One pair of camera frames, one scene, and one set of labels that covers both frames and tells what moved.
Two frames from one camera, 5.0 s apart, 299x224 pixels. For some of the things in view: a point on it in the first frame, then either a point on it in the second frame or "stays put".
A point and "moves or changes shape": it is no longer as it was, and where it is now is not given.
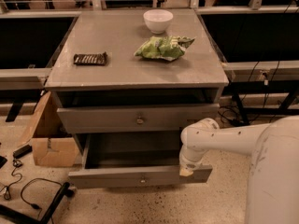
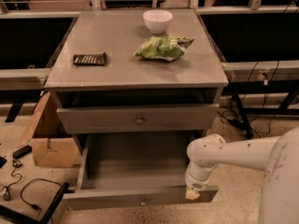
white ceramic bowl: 158,21 stays put
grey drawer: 117,160 moves or changes shape
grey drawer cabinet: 135,73 stays put
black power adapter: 22,151 stays put
